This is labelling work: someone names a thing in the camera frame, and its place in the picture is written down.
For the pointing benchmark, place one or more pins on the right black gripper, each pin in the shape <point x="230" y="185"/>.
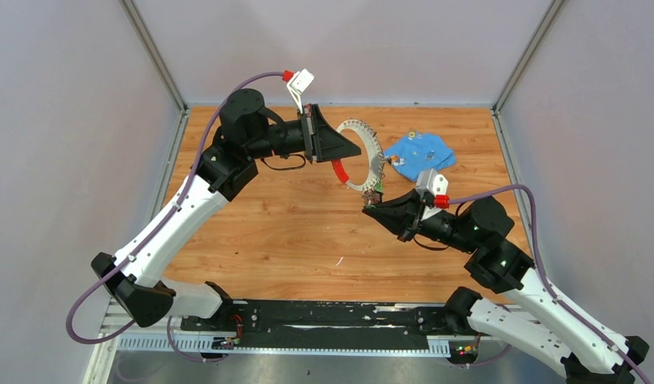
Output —
<point x="402" y="215"/>

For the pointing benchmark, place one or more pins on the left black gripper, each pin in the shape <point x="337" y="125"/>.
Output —
<point x="321" y="142"/>

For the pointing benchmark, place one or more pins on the bunch of coloured keys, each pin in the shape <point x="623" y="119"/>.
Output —
<point x="373" y="195"/>

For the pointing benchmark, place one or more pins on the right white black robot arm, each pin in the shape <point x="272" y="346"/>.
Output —
<point x="557" y="332"/>

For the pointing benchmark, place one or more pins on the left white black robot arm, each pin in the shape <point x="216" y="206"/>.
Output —
<point x="248" y="131"/>

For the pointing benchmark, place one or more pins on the blue folded cloth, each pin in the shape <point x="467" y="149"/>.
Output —
<point x="416" y="152"/>

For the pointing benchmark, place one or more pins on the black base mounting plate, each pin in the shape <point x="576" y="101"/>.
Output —
<point x="324" y="325"/>

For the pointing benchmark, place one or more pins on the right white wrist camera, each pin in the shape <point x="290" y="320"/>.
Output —
<point x="432" y="189"/>

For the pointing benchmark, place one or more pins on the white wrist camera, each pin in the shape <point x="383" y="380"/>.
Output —
<point x="432" y="189"/>
<point x="296" y="83"/>

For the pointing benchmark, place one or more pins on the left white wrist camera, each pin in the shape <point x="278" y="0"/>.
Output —
<point x="296" y="83"/>

